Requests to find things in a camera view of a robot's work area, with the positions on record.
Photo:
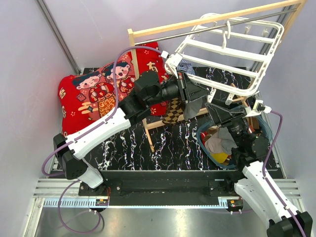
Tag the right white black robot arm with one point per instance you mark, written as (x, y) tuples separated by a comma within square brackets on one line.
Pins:
[(280, 216)]

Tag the wooden drying rack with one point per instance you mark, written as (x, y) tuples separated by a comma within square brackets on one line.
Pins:
[(263, 12)]

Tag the left vertical aluminium post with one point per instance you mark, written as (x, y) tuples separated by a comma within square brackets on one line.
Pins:
[(60, 39)]

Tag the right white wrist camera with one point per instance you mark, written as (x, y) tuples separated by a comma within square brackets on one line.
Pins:
[(257, 109)]

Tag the white plastic clip hanger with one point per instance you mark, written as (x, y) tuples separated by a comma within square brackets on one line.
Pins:
[(232, 47)]

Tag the right vertical aluminium post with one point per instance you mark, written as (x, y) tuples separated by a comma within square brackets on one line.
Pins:
[(271, 29)]

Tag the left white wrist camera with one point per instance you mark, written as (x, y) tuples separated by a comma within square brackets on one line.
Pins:
[(171, 62)]

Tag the vertical aluminium post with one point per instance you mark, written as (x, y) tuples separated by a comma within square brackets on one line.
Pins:
[(271, 29), (60, 39)]

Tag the aluminium frame rail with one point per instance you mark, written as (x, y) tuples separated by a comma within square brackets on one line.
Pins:
[(53, 188)]

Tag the brown argyle sock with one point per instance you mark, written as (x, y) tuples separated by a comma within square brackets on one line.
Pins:
[(174, 109)]

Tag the yellow sock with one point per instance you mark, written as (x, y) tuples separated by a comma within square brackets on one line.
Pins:
[(220, 157)]

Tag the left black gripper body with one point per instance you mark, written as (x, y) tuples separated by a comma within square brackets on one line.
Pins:
[(182, 84)]

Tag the grey sock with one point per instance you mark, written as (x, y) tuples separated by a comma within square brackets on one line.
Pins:
[(191, 109), (220, 142)]

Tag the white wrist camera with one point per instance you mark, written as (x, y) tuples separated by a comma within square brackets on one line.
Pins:
[(257, 109), (171, 62)]

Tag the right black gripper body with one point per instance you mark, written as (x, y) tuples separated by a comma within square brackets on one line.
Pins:
[(234, 123)]

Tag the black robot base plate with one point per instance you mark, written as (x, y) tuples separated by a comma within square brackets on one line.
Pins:
[(123, 182)]

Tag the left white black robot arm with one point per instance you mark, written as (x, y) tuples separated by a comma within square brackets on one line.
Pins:
[(71, 150)]

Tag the blue striped cloth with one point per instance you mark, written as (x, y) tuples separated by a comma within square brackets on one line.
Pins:
[(186, 67)]

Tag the clear blue plastic bin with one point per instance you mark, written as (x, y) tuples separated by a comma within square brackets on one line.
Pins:
[(252, 146)]

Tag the red cartoon pillow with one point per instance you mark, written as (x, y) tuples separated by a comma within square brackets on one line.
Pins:
[(86, 98)]

